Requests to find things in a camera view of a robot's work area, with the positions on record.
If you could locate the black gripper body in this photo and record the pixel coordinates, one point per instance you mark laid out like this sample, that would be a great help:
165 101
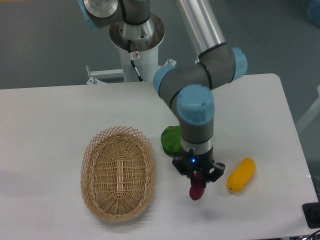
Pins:
202 163

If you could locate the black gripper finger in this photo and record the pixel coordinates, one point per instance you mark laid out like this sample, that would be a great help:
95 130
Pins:
183 168
212 172

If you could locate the purple sweet potato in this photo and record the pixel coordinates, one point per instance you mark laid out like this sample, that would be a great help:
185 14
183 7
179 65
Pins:
197 187

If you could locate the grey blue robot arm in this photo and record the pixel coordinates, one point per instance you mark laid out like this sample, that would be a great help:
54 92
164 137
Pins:
187 91

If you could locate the yellow mango toy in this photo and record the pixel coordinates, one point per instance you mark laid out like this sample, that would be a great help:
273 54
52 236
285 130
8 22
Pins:
242 175

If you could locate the green bok choy toy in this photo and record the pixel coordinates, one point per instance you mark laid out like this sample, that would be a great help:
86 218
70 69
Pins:
171 141

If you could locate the woven wicker basket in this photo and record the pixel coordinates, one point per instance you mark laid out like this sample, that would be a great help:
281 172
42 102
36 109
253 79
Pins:
118 174

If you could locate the black device at table edge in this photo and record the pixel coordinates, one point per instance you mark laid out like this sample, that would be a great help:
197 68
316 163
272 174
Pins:
312 214

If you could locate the blue object top right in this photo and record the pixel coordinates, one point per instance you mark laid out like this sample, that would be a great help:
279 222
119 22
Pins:
313 12

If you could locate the white frame at right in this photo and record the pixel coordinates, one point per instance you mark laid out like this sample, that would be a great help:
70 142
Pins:
311 113

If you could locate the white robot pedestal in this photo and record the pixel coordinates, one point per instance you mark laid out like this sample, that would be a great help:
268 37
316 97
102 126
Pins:
140 63

